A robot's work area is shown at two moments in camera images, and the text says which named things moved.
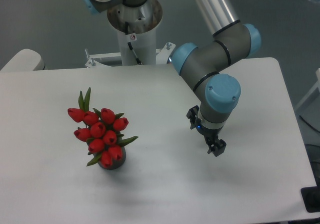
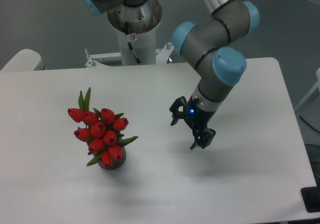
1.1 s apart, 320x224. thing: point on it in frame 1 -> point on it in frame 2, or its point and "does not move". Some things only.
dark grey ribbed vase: [116, 164] does not move
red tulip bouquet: [101, 131] does not move
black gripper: [216, 146] -> [197, 119]
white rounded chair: [26, 59] does not move
